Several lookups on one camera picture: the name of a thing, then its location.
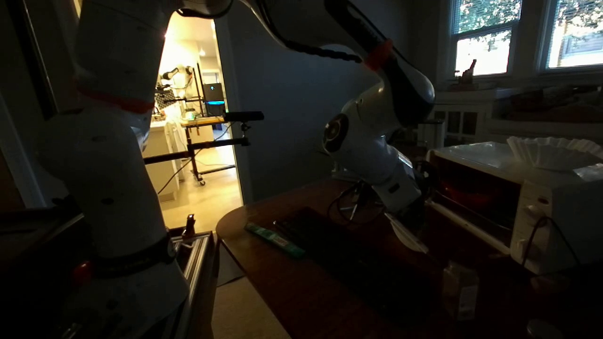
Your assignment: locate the rolling cart wooden top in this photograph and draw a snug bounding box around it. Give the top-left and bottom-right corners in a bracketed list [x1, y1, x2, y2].
[181, 116, 238, 189]

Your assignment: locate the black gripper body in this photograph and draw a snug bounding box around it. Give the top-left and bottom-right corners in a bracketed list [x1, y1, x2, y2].
[406, 172, 445, 229]

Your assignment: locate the white cabinet with glass panes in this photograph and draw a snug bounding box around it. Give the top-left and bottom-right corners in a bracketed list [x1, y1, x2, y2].
[426, 91, 498, 155]

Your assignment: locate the small black knob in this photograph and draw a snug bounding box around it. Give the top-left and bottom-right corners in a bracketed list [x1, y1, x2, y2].
[181, 213, 198, 240]

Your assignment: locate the green rectangular strip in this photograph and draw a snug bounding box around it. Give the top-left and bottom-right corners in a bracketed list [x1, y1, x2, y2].
[244, 221, 308, 262]

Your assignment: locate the black boom stand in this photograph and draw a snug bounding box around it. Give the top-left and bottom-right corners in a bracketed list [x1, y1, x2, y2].
[144, 121, 253, 170]

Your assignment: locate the black computer monitor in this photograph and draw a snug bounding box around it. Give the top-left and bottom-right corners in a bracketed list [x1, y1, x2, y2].
[202, 82, 229, 119]

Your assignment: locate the white framed window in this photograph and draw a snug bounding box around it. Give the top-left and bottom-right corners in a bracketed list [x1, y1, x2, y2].
[543, 0, 603, 72]
[451, 0, 524, 80]

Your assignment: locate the glass oven door white frame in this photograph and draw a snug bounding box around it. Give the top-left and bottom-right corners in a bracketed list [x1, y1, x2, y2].
[402, 198, 515, 261]

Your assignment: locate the black oven power cord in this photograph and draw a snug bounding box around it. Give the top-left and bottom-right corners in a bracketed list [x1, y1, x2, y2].
[519, 215, 583, 270]

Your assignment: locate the aluminium robot mounting base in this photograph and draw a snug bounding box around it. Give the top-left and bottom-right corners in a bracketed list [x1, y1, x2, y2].
[55, 230, 219, 339]

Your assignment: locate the white toaster oven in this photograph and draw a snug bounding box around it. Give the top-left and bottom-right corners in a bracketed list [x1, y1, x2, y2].
[424, 140, 603, 279]

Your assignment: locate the white plastic spoon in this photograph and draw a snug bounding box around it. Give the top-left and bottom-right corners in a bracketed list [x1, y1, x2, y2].
[383, 213, 432, 257]

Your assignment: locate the black stereo camera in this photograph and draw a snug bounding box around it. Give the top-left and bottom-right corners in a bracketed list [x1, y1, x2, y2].
[223, 110, 266, 125]

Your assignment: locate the small dark figurine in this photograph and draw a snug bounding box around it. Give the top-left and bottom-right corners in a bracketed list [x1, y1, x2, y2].
[457, 57, 479, 89]

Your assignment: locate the white plastic bag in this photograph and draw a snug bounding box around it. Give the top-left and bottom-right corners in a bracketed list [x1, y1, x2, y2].
[571, 163, 603, 185]

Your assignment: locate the white coffee filter stack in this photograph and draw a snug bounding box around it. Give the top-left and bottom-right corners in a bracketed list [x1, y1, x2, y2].
[506, 134, 603, 176]

